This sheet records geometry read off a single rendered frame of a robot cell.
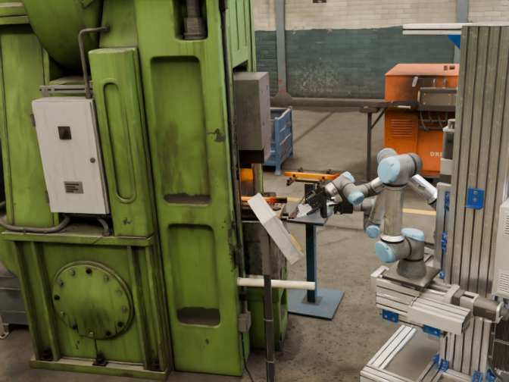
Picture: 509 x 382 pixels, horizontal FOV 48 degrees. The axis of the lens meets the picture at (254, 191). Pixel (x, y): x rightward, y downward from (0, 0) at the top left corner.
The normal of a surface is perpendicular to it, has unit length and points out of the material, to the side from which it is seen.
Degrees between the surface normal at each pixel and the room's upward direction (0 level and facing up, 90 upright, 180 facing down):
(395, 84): 90
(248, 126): 90
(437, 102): 90
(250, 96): 90
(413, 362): 0
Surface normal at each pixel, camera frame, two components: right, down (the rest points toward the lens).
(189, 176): -0.21, 0.32
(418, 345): -0.05, -0.94
